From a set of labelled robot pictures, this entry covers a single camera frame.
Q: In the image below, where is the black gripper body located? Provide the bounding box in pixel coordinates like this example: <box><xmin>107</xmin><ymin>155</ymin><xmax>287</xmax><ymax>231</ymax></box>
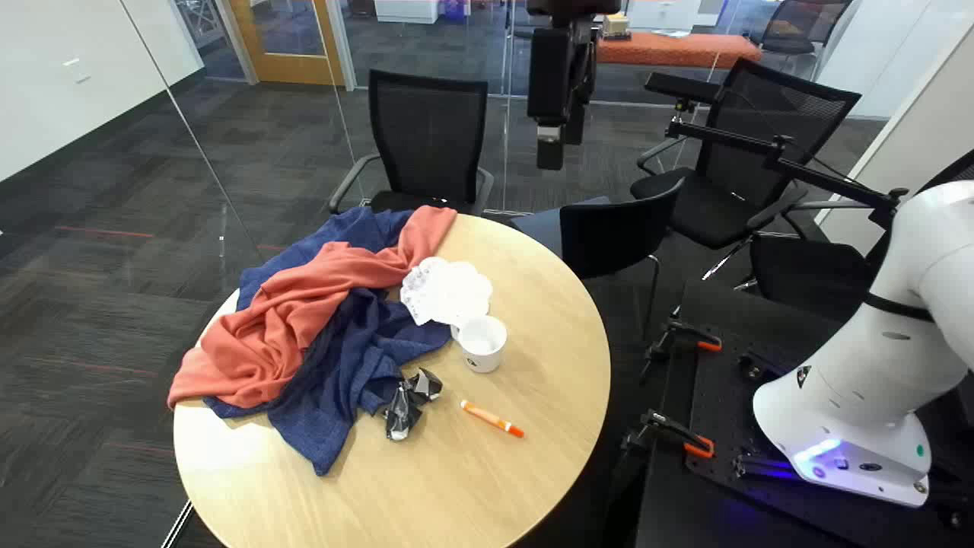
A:
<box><xmin>525</xmin><ymin>0</ymin><xmax>625</xmax><ymax>131</ymax></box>

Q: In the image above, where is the orange marker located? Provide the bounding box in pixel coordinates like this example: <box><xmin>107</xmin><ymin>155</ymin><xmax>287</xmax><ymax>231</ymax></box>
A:
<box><xmin>457</xmin><ymin>395</ymin><xmax>531</xmax><ymax>442</ymax></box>

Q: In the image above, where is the black mesh office chair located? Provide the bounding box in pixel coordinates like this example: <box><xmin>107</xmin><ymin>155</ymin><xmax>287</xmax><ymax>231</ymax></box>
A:
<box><xmin>325</xmin><ymin>67</ymin><xmax>500</xmax><ymax>221</ymax></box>
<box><xmin>631</xmin><ymin>56</ymin><xmax>864</xmax><ymax>254</ymax></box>

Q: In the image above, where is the orange bench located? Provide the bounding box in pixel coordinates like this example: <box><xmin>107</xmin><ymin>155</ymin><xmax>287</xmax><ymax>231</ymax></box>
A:
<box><xmin>593</xmin><ymin>32</ymin><xmax>767</xmax><ymax>75</ymax></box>

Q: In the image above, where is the white lace doily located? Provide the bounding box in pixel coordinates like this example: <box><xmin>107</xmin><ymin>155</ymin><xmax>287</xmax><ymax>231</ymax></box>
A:
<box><xmin>397</xmin><ymin>255</ymin><xmax>495</xmax><ymax>328</ymax></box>

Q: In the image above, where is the white mug with print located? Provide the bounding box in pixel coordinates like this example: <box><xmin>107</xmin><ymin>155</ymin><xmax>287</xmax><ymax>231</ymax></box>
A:
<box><xmin>452</xmin><ymin>315</ymin><xmax>513</xmax><ymax>375</ymax></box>

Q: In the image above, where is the wooden door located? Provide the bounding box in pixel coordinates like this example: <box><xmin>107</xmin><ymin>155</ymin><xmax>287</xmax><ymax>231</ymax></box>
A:
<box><xmin>222</xmin><ymin>0</ymin><xmax>350</xmax><ymax>92</ymax></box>

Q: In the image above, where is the black binder clip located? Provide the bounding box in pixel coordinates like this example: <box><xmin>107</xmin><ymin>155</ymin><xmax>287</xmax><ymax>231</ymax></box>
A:
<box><xmin>380</xmin><ymin>366</ymin><xmax>448</xmax><ymax>446</ymax></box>

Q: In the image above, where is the orange cloth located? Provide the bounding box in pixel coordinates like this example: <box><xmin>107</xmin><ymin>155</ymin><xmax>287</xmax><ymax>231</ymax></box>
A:
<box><xmin>164</xmin><ymin>204</ymin><xmax>461</xmax><ymax>414</ymax></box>

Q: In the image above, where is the dark blue cloth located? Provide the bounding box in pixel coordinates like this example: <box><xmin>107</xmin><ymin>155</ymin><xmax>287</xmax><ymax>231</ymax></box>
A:
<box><xmin>203</xmin><ymin>209</ymin><xmax>455</xmax><ymax>478</ymax></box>

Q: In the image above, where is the round wooden table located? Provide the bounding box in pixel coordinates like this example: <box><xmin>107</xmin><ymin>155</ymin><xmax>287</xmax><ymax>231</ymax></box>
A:
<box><xmin>169</xmin><ymin>212</ymin><xmax>615</xmax><ymax>548</ymax></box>

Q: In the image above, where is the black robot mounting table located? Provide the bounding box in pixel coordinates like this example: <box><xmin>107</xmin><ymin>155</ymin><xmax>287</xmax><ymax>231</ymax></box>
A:
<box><xmin>606</xmin><ymin>282</ymin><xmax>974</xmax><ymax>548</ymax></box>

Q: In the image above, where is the black clamp orange handle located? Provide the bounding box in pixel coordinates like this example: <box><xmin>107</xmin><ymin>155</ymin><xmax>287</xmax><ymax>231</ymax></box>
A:
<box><xmin>617</xmin><ymin>409</ymin><xmax>719</xmax><ymax>466</ymax></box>
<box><xmin>640</xmin><ymin>316</ymin><xmax>728</xmax><ymax>379</ymax></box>

